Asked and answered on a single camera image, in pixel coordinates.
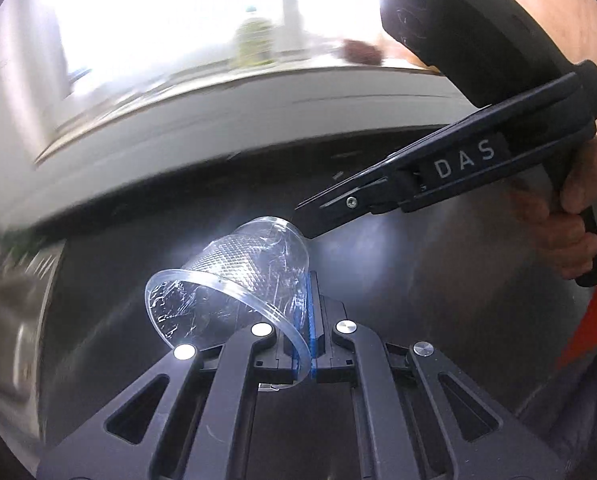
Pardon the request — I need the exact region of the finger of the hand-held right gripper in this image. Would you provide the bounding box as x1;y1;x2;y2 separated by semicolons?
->
294;157;408;241

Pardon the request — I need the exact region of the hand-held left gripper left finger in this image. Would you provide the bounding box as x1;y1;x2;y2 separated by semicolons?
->
37;272;313;480

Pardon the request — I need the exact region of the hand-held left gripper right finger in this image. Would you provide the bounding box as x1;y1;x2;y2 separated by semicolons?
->
311;271;567;480

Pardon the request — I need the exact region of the clear plastic cup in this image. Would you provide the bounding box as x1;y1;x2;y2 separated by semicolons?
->
144;216;312;377

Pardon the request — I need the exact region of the person's right hand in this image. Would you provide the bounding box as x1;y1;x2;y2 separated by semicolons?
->
509;130;597;281

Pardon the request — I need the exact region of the brown basket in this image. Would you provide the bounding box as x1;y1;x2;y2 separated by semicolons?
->
340;38;385;66

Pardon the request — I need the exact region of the person's dark clothing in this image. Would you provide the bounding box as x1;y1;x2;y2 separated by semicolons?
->
515;349;597;480

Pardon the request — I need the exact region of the green labelled bottle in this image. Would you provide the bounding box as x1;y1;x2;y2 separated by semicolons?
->
232;6;275;69

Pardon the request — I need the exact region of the steel sink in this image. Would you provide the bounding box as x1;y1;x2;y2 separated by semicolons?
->
0;240;68;443

